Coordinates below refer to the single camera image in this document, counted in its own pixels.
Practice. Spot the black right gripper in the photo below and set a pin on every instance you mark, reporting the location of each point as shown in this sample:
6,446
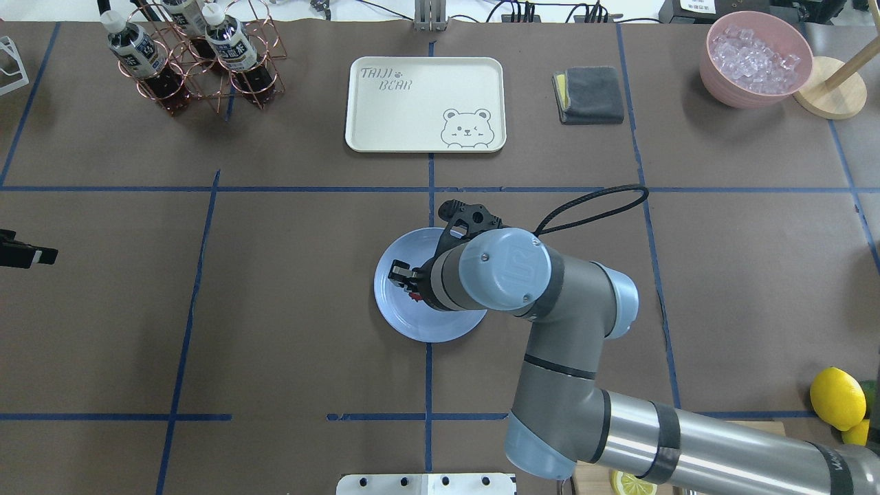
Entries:
424,277

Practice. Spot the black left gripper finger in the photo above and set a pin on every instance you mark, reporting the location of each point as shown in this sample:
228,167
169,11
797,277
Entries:
15,253

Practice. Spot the blue plate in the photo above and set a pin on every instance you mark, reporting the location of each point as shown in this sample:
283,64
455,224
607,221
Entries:
410,317

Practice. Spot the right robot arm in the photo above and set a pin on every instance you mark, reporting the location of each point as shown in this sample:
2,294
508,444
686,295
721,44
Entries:
560,416

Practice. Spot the cream bear tray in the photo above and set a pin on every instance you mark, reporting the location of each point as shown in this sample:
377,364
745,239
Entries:
421,104

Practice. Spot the tea bottle front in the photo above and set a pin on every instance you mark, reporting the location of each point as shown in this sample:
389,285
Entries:
144,61

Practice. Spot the tea bottle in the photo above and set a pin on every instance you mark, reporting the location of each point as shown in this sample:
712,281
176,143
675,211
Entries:
144,61
231,42
187,16

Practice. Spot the grey folded cloth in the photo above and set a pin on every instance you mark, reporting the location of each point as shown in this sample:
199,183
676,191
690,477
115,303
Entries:
588,95

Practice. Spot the wooden cutting board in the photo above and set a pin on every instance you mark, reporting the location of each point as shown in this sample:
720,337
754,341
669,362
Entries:
595,479

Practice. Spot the tea bottle back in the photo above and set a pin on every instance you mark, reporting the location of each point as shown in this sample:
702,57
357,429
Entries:
187,16

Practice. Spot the tea bottle middle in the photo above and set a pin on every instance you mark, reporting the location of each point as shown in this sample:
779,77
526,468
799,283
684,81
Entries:
231,42

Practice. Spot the lemon half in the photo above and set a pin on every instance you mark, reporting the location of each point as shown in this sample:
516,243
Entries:
623,483

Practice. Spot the pink bowl with ice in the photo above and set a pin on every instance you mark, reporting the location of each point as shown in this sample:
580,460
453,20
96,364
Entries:
754,59

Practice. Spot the yellow lemon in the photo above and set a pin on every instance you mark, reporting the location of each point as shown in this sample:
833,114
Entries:
856,435
837,398

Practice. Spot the wooden stand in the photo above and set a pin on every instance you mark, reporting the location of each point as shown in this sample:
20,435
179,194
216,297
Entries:
835,91

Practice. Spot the green lime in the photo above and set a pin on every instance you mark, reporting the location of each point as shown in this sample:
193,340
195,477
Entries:
869,390

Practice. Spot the white wire cup rack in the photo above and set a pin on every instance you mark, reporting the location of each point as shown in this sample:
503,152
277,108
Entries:
13,72

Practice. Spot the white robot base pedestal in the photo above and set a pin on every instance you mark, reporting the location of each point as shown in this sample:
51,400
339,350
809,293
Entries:
429,483

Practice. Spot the aluminium frame post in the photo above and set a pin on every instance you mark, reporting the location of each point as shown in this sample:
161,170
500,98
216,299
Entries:
430,15

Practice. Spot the copper wire bottle rack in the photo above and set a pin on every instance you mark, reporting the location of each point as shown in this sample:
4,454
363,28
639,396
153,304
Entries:
209,80

